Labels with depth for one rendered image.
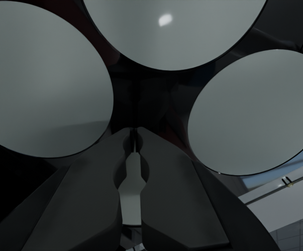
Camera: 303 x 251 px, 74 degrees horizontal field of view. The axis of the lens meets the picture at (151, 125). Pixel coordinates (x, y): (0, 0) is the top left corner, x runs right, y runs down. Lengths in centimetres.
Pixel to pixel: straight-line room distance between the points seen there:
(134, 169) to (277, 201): 27
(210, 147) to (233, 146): 2
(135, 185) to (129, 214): 4
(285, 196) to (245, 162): 21
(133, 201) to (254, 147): 11
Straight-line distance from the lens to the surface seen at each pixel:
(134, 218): 21
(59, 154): 17
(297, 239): 250
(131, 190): 18
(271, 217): 41
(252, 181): 20
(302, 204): 41
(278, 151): 19
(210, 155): 17
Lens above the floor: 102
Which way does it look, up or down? 60 degrees down
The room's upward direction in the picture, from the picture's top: 174 degrees clockwise
